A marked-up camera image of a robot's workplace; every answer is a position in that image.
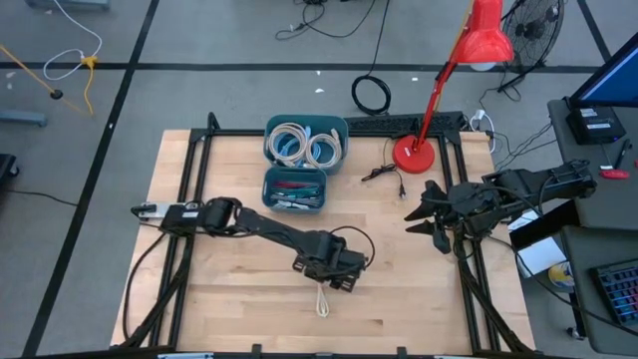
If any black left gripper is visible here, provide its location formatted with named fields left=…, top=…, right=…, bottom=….
left=292, top=232, right=370, bottom=294

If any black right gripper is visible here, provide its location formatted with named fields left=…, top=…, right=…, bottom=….
left=403, top=179, right=502, bottom=255

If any short beige USB cable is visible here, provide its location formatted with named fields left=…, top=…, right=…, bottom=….
left=315, top=282, right=331, bottom=319

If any black white braided cable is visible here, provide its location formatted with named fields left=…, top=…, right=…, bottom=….
left=270, top=196, right=323, bottom=208

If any teal braided cable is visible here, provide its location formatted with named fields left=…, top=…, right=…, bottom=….
left=272, top=186, right=323, bottom=198

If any maroon braided cable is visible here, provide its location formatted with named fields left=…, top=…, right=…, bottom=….
left=272, top=179, right=321, bottom=190

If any light blue cable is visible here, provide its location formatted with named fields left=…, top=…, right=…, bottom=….
left=278, top=127, right=313, bottom=164

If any small teal plastic bin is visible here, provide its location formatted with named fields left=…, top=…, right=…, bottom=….
left=261, top=167, right=329, bottom=215

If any black keyboard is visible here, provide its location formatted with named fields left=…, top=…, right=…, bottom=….
left=343, top=112, right=466, bottom=140

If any white paper sheet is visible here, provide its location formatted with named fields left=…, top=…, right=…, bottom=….
left=507, top=208, right=569, bottom=279

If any round yellow blue object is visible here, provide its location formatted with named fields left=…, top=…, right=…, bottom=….
left=547, top=260, right=576, bottom=293

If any dark grey desk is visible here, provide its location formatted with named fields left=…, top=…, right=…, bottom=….
left=560, top=223, right=638, bottom=358

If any large teal plastic bin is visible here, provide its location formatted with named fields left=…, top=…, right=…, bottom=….
left=262, top=113, right=350, bottom=177

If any red desk lamp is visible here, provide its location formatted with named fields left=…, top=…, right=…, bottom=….
left=392, top=0, right=515, bottom=176

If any black box with labels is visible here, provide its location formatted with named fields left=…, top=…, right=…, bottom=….
left=565, top=106, right=628, bottom=147

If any colourful backlit keyboard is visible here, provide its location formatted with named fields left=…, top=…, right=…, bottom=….
left=589, top=258, right=638, bottom=329

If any black pen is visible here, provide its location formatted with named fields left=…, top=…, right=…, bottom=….
left=614, top=138, right=633, bottom=171

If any black floor fan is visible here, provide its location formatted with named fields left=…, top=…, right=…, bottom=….
left=497, top=0, right=567, bottom=94

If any blue screen monitor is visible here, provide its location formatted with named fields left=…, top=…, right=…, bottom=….
left=567, top=43, right=638, bottom=109

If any black lamp power cord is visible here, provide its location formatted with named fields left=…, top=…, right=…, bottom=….
left=361, top=137, right=408, bottom=200

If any black coiled floor cable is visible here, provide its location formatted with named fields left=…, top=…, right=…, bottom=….
left=350, top=73, right=393, bottom=118

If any black aluminium table frame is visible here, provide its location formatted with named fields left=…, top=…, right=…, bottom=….
left=119, top=110, right=535, bottom=359

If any yellow floor cable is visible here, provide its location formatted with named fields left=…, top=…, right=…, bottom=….
left=0, top=43, right=100, bottom=119

